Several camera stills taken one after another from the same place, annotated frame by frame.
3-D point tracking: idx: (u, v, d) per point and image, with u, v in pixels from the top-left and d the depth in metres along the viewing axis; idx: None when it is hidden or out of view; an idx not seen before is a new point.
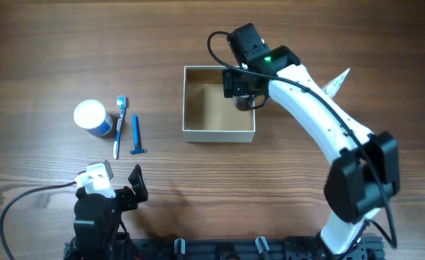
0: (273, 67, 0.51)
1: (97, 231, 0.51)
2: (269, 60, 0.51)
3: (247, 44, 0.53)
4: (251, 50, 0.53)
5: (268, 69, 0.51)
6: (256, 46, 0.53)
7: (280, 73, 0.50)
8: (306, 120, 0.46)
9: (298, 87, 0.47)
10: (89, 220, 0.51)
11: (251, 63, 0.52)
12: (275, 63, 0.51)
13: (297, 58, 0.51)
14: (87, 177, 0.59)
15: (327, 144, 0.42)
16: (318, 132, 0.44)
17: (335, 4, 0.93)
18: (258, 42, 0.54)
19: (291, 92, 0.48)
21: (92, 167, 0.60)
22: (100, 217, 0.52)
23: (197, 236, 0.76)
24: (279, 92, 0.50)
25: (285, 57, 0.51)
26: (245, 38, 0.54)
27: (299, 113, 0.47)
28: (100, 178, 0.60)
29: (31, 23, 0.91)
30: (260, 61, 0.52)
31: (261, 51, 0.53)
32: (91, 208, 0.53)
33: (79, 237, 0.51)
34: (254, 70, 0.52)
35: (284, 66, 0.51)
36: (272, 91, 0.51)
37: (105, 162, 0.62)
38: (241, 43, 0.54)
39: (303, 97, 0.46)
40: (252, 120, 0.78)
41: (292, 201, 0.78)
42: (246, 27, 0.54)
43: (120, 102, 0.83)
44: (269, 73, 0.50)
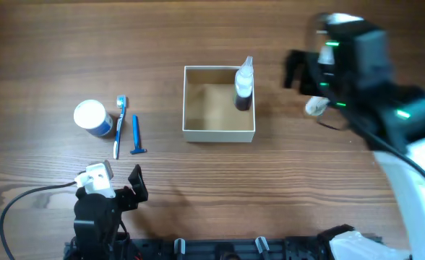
0: (400, 126, 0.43)
1: (97, 231, 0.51)
2: (407, 117, 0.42)
3: (366, 64, 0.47)
4: (368, 75, 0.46)
5: (390, 128, 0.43)
6: (377, 69, 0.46)
7: (413, 148, 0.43)
8: (415, 217, 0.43)
9: None
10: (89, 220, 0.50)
11: (365, 102, 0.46)
12: (409, 121, 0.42)
13: (423, 123, 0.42)
14: (87, 177, 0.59)
15: None
16: (423, 235, 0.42)
17: (335, 4, 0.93)
18: (380, 61, 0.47)
19: (423, 193, 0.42)
21: (92, 167, 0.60)
22: (100, 217, 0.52)
23: (197, 236, 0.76)
24: (402, 176, 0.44)
25: None
26: (366, 53, 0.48)
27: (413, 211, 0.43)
28: (99, 178, 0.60)
29: (31, 23, 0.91)
30: (388, 106, 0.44)
31: (382, 77, 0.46)
32: (91, 209, 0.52)
33: (79, 237, 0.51)
34: (362, 114, 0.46)
35: (421, 128, 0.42)
36: (395, 164, 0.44)
37: (105, 162, 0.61)
38: (363, 61, 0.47)
39: None
40: (252, 120, 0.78)
41: (292, 201, 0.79)
42: (369, 34, 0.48)
43: (120, 102, 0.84)
44: (398, 137, 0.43)
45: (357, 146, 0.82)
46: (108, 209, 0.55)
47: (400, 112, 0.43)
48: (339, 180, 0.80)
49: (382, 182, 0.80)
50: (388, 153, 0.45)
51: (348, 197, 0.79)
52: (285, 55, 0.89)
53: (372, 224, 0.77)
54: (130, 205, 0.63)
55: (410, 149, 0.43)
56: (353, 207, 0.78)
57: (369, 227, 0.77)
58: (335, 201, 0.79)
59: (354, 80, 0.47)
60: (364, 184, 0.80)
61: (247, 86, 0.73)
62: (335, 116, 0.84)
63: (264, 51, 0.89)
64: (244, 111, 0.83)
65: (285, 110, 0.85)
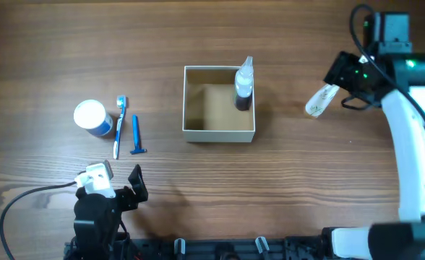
0: (407, 74, 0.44)
1: (97, 231, 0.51)
2: (413, 66, 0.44)
3: (388, 35, 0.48)
4: (389, 42, 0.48)
5: (401, 74, 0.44)
6: (397, 40, 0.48)
7: (413, 90, 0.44)
8: (402, 153, 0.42)
9: (423, 121, 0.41)
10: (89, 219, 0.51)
11: (386, 55, 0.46)
12: (416, 71, 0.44)
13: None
14: (87, 177, 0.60)
15: (413, 196, 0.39)
16: (408, 173, 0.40)
17: (335, 4, 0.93)
18: (402, 35, 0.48)
19: (413, 123, 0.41)
21: (92, 167, 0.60)
22: (100, 217, 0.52)
23: (197, 236, 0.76)
24: (396, 110, 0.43)
25: None
26: (391, 23, 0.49)
27: (403, 142, 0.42)
28: (100, 178, 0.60)
29: (31, 23, 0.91)
30: (400, 58, 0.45)
31: (400, 48, 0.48)
32: (91, 208, 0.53)
33: (79, 237, 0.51)
34: (384, 63, 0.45)
35: None
36: (390, 102, 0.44)
37: (105, 163, 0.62)
38: (383, 32, 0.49)
39: (423, 134, 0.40)
40: (252, 120, 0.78)
41: (292, 201, 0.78)
42: (397, 14, 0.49)
43: (120, 102, 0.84)
44: (404, 82, 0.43)
45: (357, 146, 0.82)
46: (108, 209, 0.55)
47: (408, 61, 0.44)
48: (339, 180, 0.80)
49: (382, 182, 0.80)
50: (387, 94, 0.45)
51: (349, 196, 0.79)
52: (285, 55, 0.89)
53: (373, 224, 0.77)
54: (130, 205, 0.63)
55: (412, 89, 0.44)
56: (353, 208, 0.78)
57: None
58: (335, 201, 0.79)
59: (375, 45, 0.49)
60: (364, 184, 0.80)
61: (247, 86, 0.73)
62: (335, 116, 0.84)
63: (264, 51, 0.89)
64: (243, 111, 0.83)
65: (285, 110, 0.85)
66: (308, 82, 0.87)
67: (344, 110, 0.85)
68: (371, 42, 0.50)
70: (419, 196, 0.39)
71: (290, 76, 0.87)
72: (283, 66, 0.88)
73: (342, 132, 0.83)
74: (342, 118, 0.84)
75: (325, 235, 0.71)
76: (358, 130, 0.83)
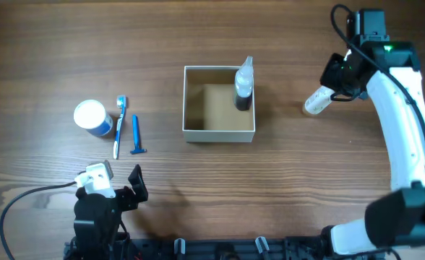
0: (385, 56, 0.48)
1: (96, 231, 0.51)
2: (390, 50, 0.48)
3: (368, 29, 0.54)
4: (371, 35, 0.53)
5: (379, 57, 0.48)
6: (376, 33, 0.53)
7: (392, 69, 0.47)
8: (389, 128, 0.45)
9: (405, 96, 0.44)
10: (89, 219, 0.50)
11: (367, 45, 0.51)
12: (394, 55, 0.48)
13: (418, 62, 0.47)
14: (87, 177, 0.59)
15: (402, 166, 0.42)
16: (396, 146, 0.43)
17: (335, 4, 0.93)
18: (380, 29, 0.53)
19: (395, 96, 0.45)
21: (93, 167, 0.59)
22: (100, 217, 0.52)
23: (197, 236, 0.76)
24: (379, 88, 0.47)
25: (409, 53, 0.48)
26: (370, 19, 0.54)
27: (389, 116, 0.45)
28: (100, 178, 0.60)
29: (31, 23, 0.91)
30: (378, 45, 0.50)
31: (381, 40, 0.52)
32: (91, 209, 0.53)
33: (79, 237, 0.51)
34: (366, 50, 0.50)
35: (402, 61, 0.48)
36: (374, 84, 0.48)
37: (105, 162, 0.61)
38: (363, 27, 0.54)
39: (404, 107, 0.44)
40: (252, 120, 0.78)
41: (292, 201, 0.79)
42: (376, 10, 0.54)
43: (120, 102, 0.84)
44: (382, 63, 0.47)
45: (357, 146, 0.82)
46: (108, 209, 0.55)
47: (385, 47, 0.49)
48: (339, 180, 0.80)
49: (382, 182, 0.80)
50: (372, 77, 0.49)
51: (348, 196, 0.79)
52: (285, 55, 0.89)
53: None
54: (131, 205, 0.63)
55: (390, 70, 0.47)
56: (353, 208, 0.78)
57: None
58: (335, 201, 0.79)
59: (357, 39, 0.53)
60: (365, 184, 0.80)
61: (247, 86, 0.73)
62: (335, 117, 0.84)
63: (264, 51, 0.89)
64: (243, 111, 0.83)
65: (285, 110, 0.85)
66: (308, 82, 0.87)
67: (343, 110, 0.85)
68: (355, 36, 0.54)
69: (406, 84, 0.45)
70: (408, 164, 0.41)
71: (290, 76, 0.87)
72: (283, 66, 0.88)
73: (342, 132, 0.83)
74: (342, 118, 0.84)
75: (325, 235, 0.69)
76: (358, 130, 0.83)
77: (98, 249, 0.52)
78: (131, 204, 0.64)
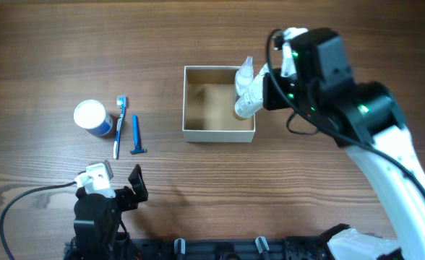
0: (363, 121, 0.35)
1: (95, 230, 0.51)
2: (366, 112, 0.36)
3: (327, 67, 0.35)
4: (332, 79, 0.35)
5: (360, 132, 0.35)
6: (340, 70, 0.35)
7: (377, 139, 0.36)
8: (394, 209, 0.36)
9: (401, 170, 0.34)
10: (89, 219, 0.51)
11: (331, 102, 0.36)
12: (373, 118, 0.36)
13: (402, 113, 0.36)
14: (87, 177, 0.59)
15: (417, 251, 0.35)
16: (408, 231, 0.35)
17: (335, 5, 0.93)
18: (342, 63, 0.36)
19: (390, 174, 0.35)
21: (92, 167, 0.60)
22: (100, 217, 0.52)
23: (197, 236, 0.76)
24: (368, 163, 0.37)
25: (389, 105, 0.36)
26: (326, 55, 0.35)
27: (388, 194, 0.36)
28: (100, 178, 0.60)
29: (31, 23, 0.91)
30: (350, 104, 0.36)
31: (345, 81, 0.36)
32: (91, 208, 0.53)
33: (79, 237, 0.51)
34: (337, 118, 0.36)
35: (383, 119, 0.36)
36: (358, 156, 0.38)
37: (105, 162, 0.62)
38: (320, 63, 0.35)
39: (403, 185, 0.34)
40: (252, 119, 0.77)
41: (291, 201, 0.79)
42: (329, 40, 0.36)
43: (120, 102, 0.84)
44: (366, 137, 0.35)
45: None
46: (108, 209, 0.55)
47: (361, 108, 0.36)
48: (339, 180, 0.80)
49: None
50: (353, 149, 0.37)
51: (348, 197, 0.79)
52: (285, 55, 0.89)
53: (373, 224, 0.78)
54: (131, 206, 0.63)
55: (375, 139, 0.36)
56: (353, 208, 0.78)
57: (369, 227, 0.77)
58: (335, 201, 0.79)
59: (316, 81, 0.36)
60: (365, 185, 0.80)
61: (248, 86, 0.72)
62: None
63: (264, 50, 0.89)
64: None
65: (285, 110, 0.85)
66: None
67: None
68: (308, 77, 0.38)
69: (394, 152, 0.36)
70: (424, 252, 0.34)
71: None
72: None
73: None
74: None
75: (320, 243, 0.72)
76: None
77: (98, 248, 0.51)
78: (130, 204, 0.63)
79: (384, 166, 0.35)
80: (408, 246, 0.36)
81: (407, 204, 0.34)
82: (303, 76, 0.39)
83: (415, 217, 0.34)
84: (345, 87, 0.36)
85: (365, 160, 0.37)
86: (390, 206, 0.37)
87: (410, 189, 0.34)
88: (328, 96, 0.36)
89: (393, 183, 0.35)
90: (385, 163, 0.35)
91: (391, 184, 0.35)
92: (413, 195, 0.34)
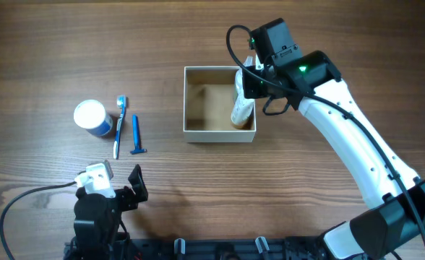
0: (304, 78, 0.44)
1: (97, 232, 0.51)
2: (306, 71, 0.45)
3: (275, 44, 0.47)
4: (279, 53, 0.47)
5: (299, 81, 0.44)
6: (285, 47, 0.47)
7: (317, 89, 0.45)
8: (342, 148, 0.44)
9: (340, 112, 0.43)
10: (89, 220, 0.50)
11: (279, 68, 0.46)
12: (311, 74, 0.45)
13: (337, 70, 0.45)
14: (87, 177, 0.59)
15: (367, 181, 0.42)
16: (357, 166, 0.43)
17: (335, 4, 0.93)
18: (286, 41, 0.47)
19: (332, 117, 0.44)
21: (92, 167, 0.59)
22: (100, 217, 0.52)
23: (197, 236, 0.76)
24: (315, 113, 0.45)
25: (325, 64, 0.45)
26: (272, 35, 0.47)
27: (335, 136, 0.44)
28: (99, 178, 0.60)
29: (31, 23, 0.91)
30: (292, 66, 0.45)
31: (291, 55, 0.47)
32: (91, 208, 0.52)
33: (79, 237, 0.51)
34: (282, 76, 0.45)
35: (322, 77, 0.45)
36: (306, 109, 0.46)
37: (105, 162, 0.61)
38: (269, 40, 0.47)
39: (343, 124, 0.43)
40: (252, 120, 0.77)
41: (291, 201, 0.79)
42: (275, 24, 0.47)
43: (120, 102, 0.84)
44: (306, 88, 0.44)
45: None
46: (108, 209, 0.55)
47: (300, 67, 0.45)
48: (339, 180, 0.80)
49: None
50: (301, 102, 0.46)
51: (349, 197, 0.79)
52: None
53: None
54: (130, 205, 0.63)
55: (316, 90, 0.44)
56: (353, 208, 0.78)
57: None
58: (335, 201, 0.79)
59: (269, 56, 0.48)
60: None
61: None
62: None
63: None
64: None
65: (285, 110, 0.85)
66: None
67: None
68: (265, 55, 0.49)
69: (335, 99, 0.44)
70: (372, 180, 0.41)
71: None
72: None
73: None
74: None
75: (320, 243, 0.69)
76: None
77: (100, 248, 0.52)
78: (130, 204, 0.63)
79: (327, 112, 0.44)
80: (361, 181, 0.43)
81: (349, 140, 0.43)
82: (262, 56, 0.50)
83: (358, 151, 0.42)
84: (291, 59, 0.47)
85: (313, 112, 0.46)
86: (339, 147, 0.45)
87: (350, 127, 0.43)
88: (279, 65, 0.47)
89: (335, 124, 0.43)
90: (327, 108, 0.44)
91: (335, 126, 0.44)
92: (353, 131, 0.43)
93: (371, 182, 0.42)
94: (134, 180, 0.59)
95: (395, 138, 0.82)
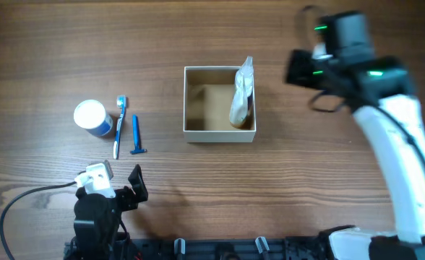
0: (374, 83, 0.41)
1: (97, 231, 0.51)
2: (380, 76, 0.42)
3: (345, 39, 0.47)
4: (349, 48, 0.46)
5: (366, 86, 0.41)
6: (356, 42, 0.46)
7: (385, 102, 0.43)
8: (393, 171, 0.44)
9: (403, 135, 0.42)
10: (89, 220, 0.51)
11: (346, 66, 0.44)
12: (384, 81, 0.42)
13: (410, 85, 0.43)
14: (87, 177, 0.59)
15: (410, 214, 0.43)
16: (404, 194, 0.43)
17: (335, 4, 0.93)
18: (359, 37, 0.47)
19: (394, 136, 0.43)
21: (93, 167, 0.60)
22: (100, 217, 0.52)
23: (197, 236, 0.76)
24: (374, 126, 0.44)
25: (400, 74, 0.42)
26: (346, 26, 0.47)
27: (389, 155, 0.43)
28: (100, 178, 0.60)
29: (31, 23, 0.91)
30: (362, 67, 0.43)
31: (362, 51, 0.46)
32: (91, 208, 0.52)
33: (79, 237, 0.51)
34: (345, 75, 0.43)
35: (392, 87, 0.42)
36: (365, 118, 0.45)
37: (105, 162, 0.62)
38: (340, 32, 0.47)
39: (403, 148, 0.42)
40: (252, 119, 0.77)
41: (291, 201, 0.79)
42: (349, 16, 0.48)
43: (120, 102, 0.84)
44: (371, 94, 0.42)
45: (358, 146, 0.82)
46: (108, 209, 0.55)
47: (371, 71, 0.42)
48: (339, 180, 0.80)
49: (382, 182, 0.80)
50: (361, 109, 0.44)
51: (348, 196, 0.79)
52: (285, 55, 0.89)
53: (373, 224, 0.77)
54: (130, 205, 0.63)
55: (382, 101, 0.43)
56: (353, 208, 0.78)
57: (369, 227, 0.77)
58: (335, 201, 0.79)
59: (340, 50, 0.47)
60: (365, 184, 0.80)
61: (246, 87, 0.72)
62: (335, 116, 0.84)
63: (264, 50, 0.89)
64: None
65: (285, 110, 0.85)
66: None
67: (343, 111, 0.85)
68: (333, 48, 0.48)
69: (400, 118, 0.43)
70: (415, 214, 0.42)
71: None
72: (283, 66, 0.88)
73: (342, 132, 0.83)
74: (342, 118, 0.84)
75: (323, 238, 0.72)
76: (358, 129, 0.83)
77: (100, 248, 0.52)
78: (130, 204, 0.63)
79: (389, 129, 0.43)
80: (400, 210, 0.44)
81: (405, 165, 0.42)
82: (329, 48, 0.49)
83: (410, 180, 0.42)
84: (361, 58, 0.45)
85: (371, 124, 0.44)
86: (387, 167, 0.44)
87: (409, 152, 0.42)
88: (346, 61, 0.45)
89: (396, 146, 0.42)
90: (389, 126, 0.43)
91: (393, 145, 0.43)
92: (412, 160, 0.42)
93: (413, 215, 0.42)
94: (135, 180, 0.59)
95: None
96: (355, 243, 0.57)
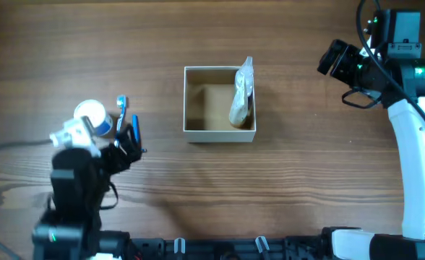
0: (415, 80, 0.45)
1: (79, 184, 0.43)
2: (421, 73, 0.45)
3: (397, 35, 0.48)
4: (399, 44, 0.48)
5: (408, 81, 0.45)
6: (408, 41, 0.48)
7: (421, 99, 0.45)
8: (411, 167, 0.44)
9: None
10: (71, 170, 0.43)
11: (394, 59, 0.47)
12: None
13: None
14: (63, 135, 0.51)
15: (418, 210, 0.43)
16: (417, 191, 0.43)
17: (337, 3, 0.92)
18: (413, 36, 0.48)
19: (420, 133, 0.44)
21: (69, 123, 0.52)
22: (83, 172, 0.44)
23: (197, 235, 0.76)
24: (403, 121, 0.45)
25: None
26: (400, 21, 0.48)
27: (411, 152, 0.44)
28: (77, 133, 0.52)
29: (31, 22, 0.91)
30: (409, 63, 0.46)
31: (410, 50, 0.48)
32: (72, 157, 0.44)
33: (58, 192, 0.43)
34: (391, 68, 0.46)
35: None
36: (395, 113, 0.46)
37: (84, 118, 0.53)
38: (394, 28, 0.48)
39: None
40: (252, 119, 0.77)
41: (291, 201, 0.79)
42: (409, 12, 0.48)
43: (120, 102, 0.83)
44: (410, 91, 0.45)
45: (358, 146, 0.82)
46: (94, 173, 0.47)
47: (417, 68, 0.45)
48: (339, 180, 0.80)
49: (382, 182, 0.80)
50: (395, 103, 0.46)
51: (348, 196, 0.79)
52: (285, 55, 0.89)
53: (373, 224, 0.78)
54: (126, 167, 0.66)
55: (419, 99, 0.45)
56: (353, 207, 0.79)
57: (369, 227, 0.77)
58: (335, 201, 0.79)
59: (386, 45, 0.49)
60: (365, 184, 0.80)
61: (247, 87, 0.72)
62: (335, 116, 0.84)
63: (264, 50, 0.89)
64: None
65: (285, 110, 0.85)
66: (308, 83, 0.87)
67: (343, 111, 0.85)
68: (379, 42, 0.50)
69: None
70: None
71: (290, 76, 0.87)
72: (283, 66, 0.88)
73: (342, 133, 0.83)
74: (343, 118, 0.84)
75: (325, 235, 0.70)
76: (358, 129, 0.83)
77: (85, 220, 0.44)
78: None
79: (418, 127, 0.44)
80: (409, 206, 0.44)
81: None
82: (376, 42, 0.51)
83: None
84: (407, 55, 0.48)
85: (401, 119, 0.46)
86: (408, 164, 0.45)
87: None
88: (392, 56, 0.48)
89: (421, 144, 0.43)
90: (419, 123, 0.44)
91: (418, 141, 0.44)
92: None
93: (421, 211, 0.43)
94: None
95: (394, 138, 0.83)
96: (354, 241, 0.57)
